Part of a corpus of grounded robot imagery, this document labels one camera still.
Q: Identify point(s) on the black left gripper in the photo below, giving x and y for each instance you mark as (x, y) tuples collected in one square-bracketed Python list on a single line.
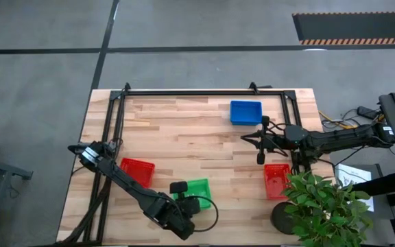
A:
[(188, 205)]

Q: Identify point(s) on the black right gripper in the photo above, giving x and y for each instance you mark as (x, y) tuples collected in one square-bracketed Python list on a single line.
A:
[(273, 142)]

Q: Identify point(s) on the green plastic slotted basket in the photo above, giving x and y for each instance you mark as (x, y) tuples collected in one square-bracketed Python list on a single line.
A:
[(199, 190), (206, 205)]

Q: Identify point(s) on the blue plastic slotted basket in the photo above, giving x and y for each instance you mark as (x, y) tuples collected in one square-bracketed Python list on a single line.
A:
[(245, 113)]

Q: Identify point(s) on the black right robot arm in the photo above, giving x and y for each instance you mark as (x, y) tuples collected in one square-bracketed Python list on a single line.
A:
[(338, 139)]

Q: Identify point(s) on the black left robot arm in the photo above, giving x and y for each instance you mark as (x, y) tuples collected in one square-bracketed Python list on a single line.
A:
[(129, 182)]

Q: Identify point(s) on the red plastic slotted basket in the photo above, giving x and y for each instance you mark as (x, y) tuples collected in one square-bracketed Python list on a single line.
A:
[(137, 171), (274, 182)]

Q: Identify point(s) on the black plant pot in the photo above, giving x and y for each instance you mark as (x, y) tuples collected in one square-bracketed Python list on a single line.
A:
[(279, 219)]

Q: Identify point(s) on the green leafy plant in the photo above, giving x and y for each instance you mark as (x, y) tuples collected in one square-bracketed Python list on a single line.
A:
[(321, 206)]

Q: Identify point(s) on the white printed sheet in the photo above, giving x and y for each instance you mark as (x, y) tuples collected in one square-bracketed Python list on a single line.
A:
[(353, 176)]

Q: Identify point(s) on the black power adapter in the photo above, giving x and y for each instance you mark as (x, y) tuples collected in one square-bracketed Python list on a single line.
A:
[(367, 112)]

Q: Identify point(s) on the black yellow hazard mat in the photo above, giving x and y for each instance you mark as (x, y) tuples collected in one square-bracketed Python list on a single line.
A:
[(355, 27)]

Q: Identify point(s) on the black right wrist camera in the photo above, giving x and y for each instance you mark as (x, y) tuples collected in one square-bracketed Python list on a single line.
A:
[(295, 135)]

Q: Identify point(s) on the black aluminium rig frame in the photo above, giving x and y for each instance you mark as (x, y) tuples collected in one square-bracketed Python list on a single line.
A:
[(201, 92)]

